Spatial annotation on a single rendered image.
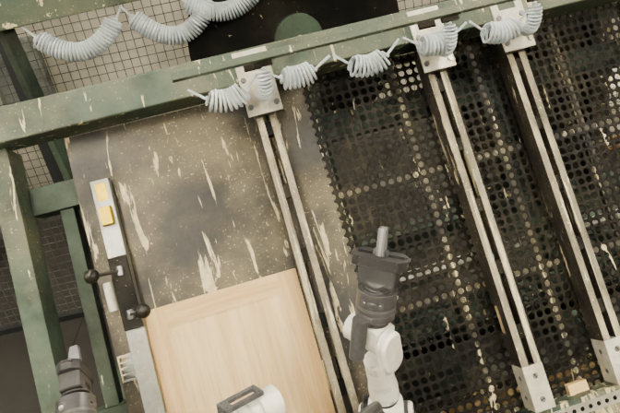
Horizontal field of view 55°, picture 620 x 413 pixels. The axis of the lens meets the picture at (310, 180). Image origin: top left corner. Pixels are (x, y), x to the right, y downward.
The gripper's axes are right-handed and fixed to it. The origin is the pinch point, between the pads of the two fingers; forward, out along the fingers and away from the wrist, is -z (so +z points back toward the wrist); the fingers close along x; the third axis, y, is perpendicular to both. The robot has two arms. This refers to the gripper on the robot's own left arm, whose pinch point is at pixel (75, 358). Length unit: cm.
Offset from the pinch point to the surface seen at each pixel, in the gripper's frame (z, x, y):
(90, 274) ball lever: -16.7, -8.6, 7.7
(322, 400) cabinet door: 18, 30, 56
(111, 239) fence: -30.4, -3.3, 12.0
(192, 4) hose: -104, -23, 51
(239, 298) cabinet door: -10.3, 12.2, 41.3
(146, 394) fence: 5.2, 19.7, 11.2
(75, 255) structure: -34.6, 4.7, -0.7
